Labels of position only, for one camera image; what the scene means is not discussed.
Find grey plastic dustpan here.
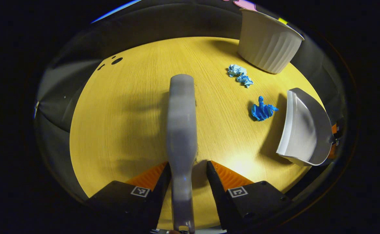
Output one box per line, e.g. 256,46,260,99
276,88,335,167

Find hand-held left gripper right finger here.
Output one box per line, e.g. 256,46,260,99
206,160,291,233

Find light blue paper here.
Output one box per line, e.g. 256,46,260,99
227,64,247,78
236,75,254,88

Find grey small broom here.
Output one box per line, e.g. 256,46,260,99
166,74,198,234

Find white ribbed garbage bin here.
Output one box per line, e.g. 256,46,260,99
238,8,305,74

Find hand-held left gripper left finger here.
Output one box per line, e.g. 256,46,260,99
85,162,172,234

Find dark blue paper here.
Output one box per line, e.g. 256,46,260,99
251,96,279,122

